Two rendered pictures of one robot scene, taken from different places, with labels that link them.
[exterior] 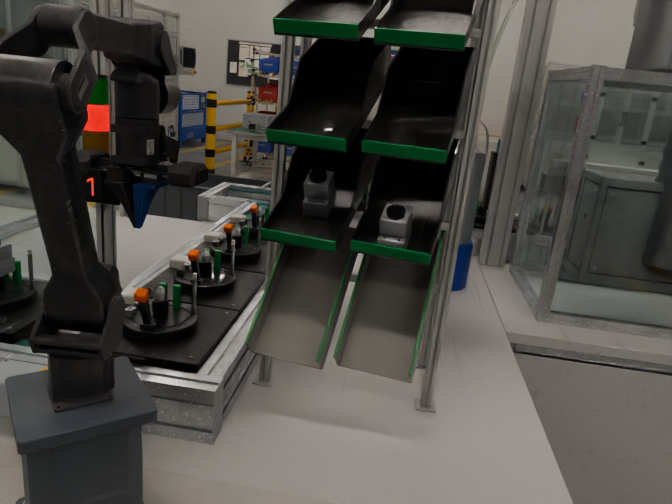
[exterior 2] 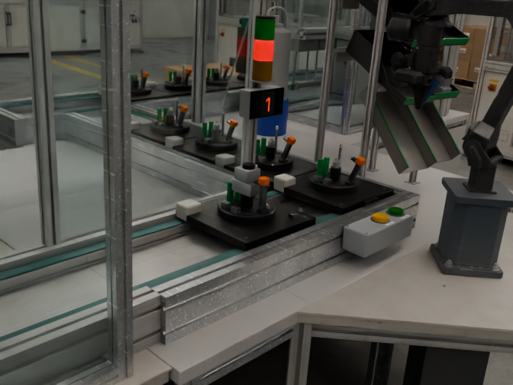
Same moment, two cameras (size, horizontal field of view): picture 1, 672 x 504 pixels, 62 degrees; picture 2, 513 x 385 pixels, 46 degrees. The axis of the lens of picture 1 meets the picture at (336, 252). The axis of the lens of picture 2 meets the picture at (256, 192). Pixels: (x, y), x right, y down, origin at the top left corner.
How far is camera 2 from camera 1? 1.73 m
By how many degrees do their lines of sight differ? 50
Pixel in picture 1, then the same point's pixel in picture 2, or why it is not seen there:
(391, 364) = (440, 154)
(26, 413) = (495, 197)
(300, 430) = not seen: hidden behind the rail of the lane
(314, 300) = (400, 136)
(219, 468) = (436, 231)
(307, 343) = (414, 158)
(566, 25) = not seen: outside the picture
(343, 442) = (431, 205)
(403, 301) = (423, 123)
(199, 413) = (413, 211)
